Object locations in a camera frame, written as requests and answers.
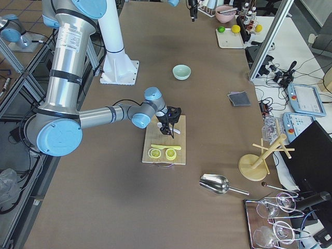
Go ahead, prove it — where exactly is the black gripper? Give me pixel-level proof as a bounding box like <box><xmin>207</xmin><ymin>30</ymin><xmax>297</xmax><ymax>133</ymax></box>
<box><xmin>155</xmin><ymin>106</ymin><xmax>182</xmax><ymax>135</ymax></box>
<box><xmin>187</xmin><ymin>0</ymin><xmax>199</xmax><ymax>21</ymax></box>

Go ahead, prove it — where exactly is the white ceramic spoon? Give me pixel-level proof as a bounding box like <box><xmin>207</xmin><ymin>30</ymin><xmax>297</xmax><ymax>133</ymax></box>
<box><xmin>157</xmin><ymin>122</ymin><xmax>181</xmax><ymax>134</ymax></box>

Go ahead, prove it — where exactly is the mint green bowl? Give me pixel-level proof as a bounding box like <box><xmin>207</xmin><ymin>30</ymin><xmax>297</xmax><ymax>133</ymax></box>
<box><xmin>172</xmin><ymin>64</ymin><xmax>191</xmax><ymax>80</ymax></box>

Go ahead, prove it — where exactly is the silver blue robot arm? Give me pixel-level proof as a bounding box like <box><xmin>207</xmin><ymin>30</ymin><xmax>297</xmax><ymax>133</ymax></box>
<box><xmin>167</xmin><ymin>0</ymin><xmax>199</xmax><ymax>22</ymax></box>
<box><xmin>24</xmin><ymin>1</ymin><xmax>181</xmax><ymax>157</ymax></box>

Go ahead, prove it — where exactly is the pink bowl with ice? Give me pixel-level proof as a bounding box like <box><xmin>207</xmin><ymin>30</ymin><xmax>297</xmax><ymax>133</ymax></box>
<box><xmin>215</xmin><ymin>6</ymin><xmax>236</xmax><ymax>23</ymax></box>

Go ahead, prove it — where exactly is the wooden cutting board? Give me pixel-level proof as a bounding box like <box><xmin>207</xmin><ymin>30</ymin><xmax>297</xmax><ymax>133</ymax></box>
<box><xmin>142</xmin><ymin>115</ymin><xmax>186</xmax><ymax>165</ymax></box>

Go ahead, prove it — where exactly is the yellow plastic knife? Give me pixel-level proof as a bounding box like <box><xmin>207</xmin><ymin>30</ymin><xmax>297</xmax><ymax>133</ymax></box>
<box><xmin>150</xmin><ymin>144</ymin><xmax>182</xmax><ymax>150</ymax></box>

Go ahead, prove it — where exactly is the lemon slice upper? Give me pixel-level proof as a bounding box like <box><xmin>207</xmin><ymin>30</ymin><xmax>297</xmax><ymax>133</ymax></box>
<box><xmin>165</xmin><ymin>148</ymin><xmax>177</xmax><ymax>161</ymax></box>

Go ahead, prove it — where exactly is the lemon slice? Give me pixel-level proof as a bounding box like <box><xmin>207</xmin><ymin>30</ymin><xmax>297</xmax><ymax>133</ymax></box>
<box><xmin>148</xmin><ymin>148</ymin><xmax>161</xmax><ymax>159</ymax></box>
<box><xmin>165</xmin><ymin>148</ymin><xmax>177</xmax><ymax>161</ymax></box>

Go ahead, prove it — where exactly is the lemon slice lower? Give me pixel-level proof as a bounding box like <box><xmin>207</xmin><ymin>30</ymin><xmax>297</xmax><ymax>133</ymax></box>
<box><xmin>148</xmin><ymin>148</ymin><xmax>161</xmax><ymax>159</ymax></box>

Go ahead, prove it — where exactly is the green lime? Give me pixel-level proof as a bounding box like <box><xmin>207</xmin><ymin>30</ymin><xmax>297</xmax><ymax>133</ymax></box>
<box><xmin>217</xmin><ymin>26</ymin><xmax>226</xmax><ymax>33</ymax></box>

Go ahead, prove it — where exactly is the cream rabbit tray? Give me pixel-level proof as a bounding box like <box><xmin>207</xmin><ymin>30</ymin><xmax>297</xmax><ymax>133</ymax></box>
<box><xmin>215</xmin><ymin>28</ymin><xmax>244</xmax><ymax>49</ymax></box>

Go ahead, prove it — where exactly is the yellow lemon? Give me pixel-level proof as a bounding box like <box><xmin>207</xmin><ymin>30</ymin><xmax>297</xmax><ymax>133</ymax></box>
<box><xmin>231</xmin><ymin>25</ymin><xmax>241</xmax><ymax>34</ymax></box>

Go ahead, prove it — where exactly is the metal scoop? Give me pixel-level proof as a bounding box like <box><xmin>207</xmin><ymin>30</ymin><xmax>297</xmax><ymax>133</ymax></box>
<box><xmin>199</xmin><ymin>174</ymin><xmax>250</xmax><ymax>196</ymax></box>

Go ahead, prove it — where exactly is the grey folded cloth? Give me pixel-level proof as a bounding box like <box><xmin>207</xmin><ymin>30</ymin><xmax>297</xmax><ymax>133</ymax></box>
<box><xmin>228</xmin><ymin>91</ymin><xmax>251</xmax><ymax>107</ymax></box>

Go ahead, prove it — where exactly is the wooden mug tree stand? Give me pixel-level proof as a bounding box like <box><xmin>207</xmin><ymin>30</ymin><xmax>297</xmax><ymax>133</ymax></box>
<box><xmin>238</xmin><ymin>120</ymin><xmax>295</xmax><ymax>181</ymax></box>

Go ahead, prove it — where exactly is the wine glass rack tray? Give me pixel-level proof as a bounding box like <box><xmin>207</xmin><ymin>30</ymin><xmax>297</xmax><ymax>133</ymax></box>
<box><xmin>244</xmin><ymin>192</ymin><xmax>311</xmax><ymax>248</ymax></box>

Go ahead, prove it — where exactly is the black monitor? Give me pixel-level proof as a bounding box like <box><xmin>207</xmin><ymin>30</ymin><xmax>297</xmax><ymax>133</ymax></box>
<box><xmin>282</xmin><ymin>121</ymin><xmax>331</xmax><ymax>197</ymax></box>

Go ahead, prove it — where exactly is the copper wire bottle rack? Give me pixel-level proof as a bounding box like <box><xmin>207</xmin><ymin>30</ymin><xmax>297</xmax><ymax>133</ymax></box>
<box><xmin>240</xmin><ymin>3</ymin><xmax>258</xmax><ymax>33</ymax></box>

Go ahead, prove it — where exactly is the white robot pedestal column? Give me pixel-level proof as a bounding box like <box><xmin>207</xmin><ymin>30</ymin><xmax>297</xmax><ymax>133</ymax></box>
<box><xmin>95</xmin><ymin>1</ymin><xmax>139</xmax><ymax>86</ymax></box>

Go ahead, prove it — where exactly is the aluminium frame post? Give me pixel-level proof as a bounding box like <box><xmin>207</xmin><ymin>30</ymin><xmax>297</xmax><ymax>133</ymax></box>
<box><xmin>248</xmin><ymin>0</ymin><xmax>294</xmax><ymax>81</ymax></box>

